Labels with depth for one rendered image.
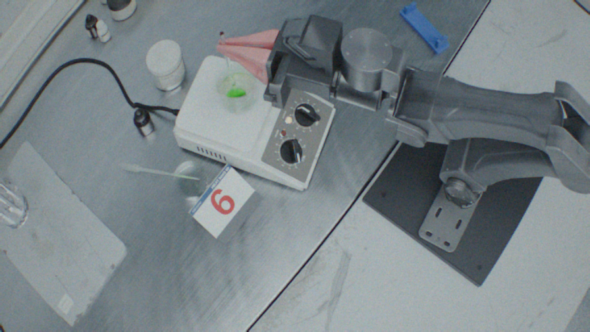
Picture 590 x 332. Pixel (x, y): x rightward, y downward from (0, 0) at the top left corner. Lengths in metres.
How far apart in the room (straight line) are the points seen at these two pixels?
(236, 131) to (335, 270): 0.24
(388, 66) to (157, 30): 0.54
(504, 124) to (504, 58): 0.47
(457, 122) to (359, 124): 0.34
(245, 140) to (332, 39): 0.29
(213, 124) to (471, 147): 0.36
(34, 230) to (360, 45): 0.64
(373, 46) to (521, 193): 0.44
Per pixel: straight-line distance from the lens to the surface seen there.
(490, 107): 0.81
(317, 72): 0.86
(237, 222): 1.10
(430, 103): 0.85
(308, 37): 0.80
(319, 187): 1.11
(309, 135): 1.09
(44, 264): 1.16
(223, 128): 1.05
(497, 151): 0.92
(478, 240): 1.11
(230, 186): 1.09
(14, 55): 1.24
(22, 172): 1.21
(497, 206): 1.13
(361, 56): 0.80
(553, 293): 1.17
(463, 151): 0.96
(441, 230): 1.09
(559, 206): 1.20
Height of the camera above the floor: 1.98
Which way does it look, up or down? 73 degrees down
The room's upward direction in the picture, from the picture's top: 1 degrees counter-clockwise
